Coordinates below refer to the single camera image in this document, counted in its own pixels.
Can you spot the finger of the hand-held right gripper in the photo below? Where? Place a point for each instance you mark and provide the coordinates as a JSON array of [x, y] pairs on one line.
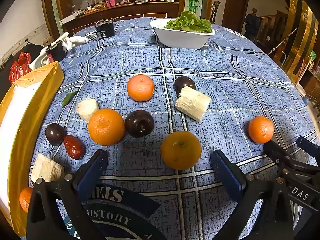
[[275, 151], [307, 145]]

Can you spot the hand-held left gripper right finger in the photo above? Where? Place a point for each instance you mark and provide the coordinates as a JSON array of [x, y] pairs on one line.
[[226, 173]]

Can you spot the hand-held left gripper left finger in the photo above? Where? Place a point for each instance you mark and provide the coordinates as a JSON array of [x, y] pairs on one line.
[[91, 173]]

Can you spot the orange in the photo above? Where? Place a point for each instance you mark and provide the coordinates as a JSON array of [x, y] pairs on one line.
[[25, 200], [261, 129], [106, 126], [180, 150], [140, 88]]

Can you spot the red date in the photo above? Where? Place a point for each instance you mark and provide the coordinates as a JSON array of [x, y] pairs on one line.
[[74, 147]]

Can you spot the small peeled sugarcane piece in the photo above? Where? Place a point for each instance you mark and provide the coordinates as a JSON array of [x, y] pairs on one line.
[[46, 170], [86, 109]]

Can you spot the dark purple plum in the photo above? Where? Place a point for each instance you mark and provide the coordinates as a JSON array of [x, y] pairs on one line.
[[55, 134], [139, 123], [183, 83]]

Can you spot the yellow cardboard box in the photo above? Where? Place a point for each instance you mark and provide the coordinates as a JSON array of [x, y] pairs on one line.
[[53, 75]]

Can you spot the green leaf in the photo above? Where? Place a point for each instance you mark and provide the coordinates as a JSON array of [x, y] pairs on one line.
[[68, 98]]

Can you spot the blue plaid tablecloth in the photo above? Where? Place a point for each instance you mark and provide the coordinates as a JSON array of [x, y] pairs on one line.
[[225, 80]]

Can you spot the gold mirrored column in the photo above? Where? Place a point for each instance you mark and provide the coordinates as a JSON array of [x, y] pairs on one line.
[[300, 30]]

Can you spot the wooden stair railing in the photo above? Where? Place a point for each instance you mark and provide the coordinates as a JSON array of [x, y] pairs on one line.
[[272, 27]]

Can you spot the white glove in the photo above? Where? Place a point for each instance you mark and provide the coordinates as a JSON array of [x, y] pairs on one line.
[[41, 57]]

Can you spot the black device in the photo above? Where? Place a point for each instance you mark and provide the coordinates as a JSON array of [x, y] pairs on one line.
[[56, 51]]

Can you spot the red plastic bag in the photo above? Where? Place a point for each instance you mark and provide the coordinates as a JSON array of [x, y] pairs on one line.
[[18, 66]]

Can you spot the white crumpled tissue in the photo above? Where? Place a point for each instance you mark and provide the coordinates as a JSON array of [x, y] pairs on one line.
[[75, 41]]

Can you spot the white bowl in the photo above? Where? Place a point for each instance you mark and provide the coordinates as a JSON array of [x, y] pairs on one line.
[[182, 40]]

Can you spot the black power box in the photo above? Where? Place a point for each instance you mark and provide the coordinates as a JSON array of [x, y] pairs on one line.
[[105, 30]]

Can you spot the wooden door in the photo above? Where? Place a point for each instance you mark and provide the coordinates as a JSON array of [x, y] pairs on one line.
[[236, 7]]

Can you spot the wooden chair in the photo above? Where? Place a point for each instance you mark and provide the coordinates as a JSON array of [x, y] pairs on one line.
[[215, 11]]

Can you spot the green lettuce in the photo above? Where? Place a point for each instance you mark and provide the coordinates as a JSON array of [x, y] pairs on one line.
[[190, 22]]

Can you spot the wooden counter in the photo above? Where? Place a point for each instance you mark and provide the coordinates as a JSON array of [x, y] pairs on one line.
[[140, 8]]

